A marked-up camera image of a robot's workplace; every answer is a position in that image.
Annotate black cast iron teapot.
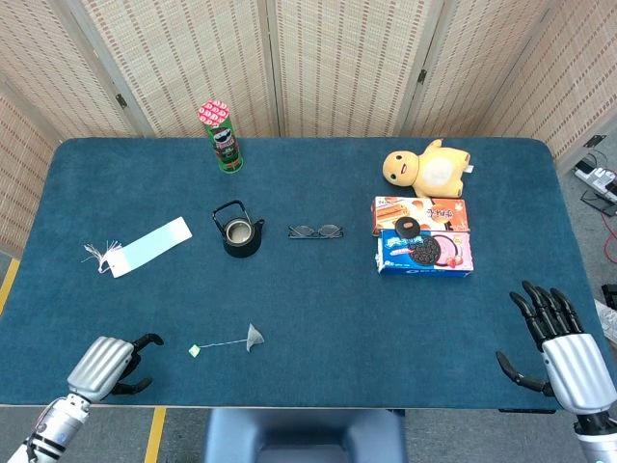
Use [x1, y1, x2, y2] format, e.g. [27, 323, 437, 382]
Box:
[211, 200, 266, 259]

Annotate pale blue tasselled bookmark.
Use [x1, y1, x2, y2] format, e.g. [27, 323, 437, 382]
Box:
[81, 216, 194, 280]

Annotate orange biscuit box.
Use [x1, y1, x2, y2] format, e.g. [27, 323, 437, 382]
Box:
[370, 195, 469, 237]

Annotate woven folding screen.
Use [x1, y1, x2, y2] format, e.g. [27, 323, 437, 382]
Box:
[0, 0, 617, 257]

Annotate blue Oreo box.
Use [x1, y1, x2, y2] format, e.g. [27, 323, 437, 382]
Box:
[375, 229, 474, 277]

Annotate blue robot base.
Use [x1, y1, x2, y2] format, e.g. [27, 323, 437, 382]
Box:
[202, 408, 409, 463]

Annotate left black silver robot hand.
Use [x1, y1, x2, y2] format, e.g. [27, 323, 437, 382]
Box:
[66, 331, 165, 404]

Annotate red cable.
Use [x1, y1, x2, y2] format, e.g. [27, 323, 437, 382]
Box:
[600, 211, 617, 264]

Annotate yellow plush toy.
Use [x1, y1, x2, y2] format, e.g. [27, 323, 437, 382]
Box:
[382, 138, 476, 199]

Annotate white power strip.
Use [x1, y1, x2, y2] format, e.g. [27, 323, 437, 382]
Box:
[573, 161, 617, 204]

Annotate pyramid tea bag with string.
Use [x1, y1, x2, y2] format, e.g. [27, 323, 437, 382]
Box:
[188, 322, 265, 359]

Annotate blue table cloth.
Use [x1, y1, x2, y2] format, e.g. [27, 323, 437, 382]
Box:
[0, 137, 609, 410]

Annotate green Pringles can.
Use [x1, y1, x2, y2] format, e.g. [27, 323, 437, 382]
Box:
[197, 98, 245, 175]

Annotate folded black eyeglasses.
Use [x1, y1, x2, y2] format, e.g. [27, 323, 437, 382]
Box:
[287, 223, 345, 240]

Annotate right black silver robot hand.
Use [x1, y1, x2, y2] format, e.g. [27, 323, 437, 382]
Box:
[496, 279, 617, 415]

